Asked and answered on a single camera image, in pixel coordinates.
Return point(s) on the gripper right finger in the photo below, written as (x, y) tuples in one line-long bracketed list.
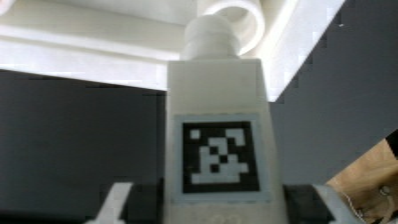
[(337, 206)]

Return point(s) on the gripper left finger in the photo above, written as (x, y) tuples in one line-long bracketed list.
[(109, 214)]

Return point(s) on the white table leg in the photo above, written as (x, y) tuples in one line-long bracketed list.
[(223, 178)]

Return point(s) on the white square tabletop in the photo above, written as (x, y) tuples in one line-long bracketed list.
[(106, 40)]

